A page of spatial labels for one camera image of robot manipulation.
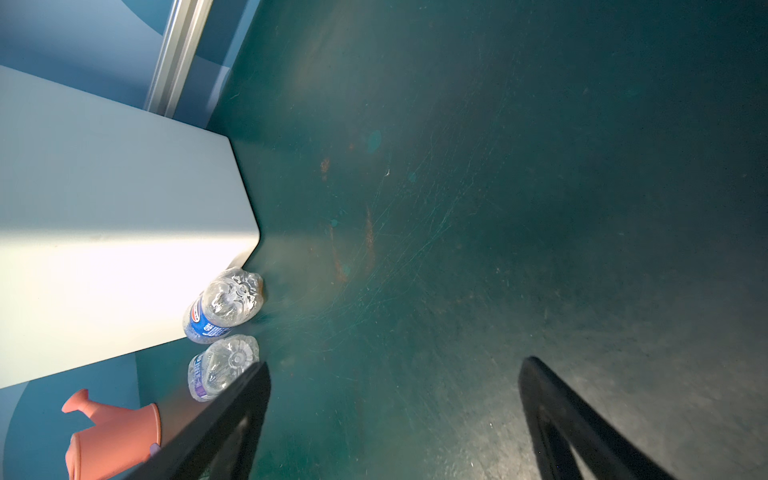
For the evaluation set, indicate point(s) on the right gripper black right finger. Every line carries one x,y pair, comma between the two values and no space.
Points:
563,427

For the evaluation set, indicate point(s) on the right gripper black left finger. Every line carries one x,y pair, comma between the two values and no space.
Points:
221,442

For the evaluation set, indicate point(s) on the white plastic trash bin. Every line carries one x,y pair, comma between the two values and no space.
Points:
113,220

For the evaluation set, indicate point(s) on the pink watering can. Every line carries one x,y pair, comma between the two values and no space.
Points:
118,440

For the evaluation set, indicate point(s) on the aluminium frame back rail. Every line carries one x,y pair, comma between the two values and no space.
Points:
181,38

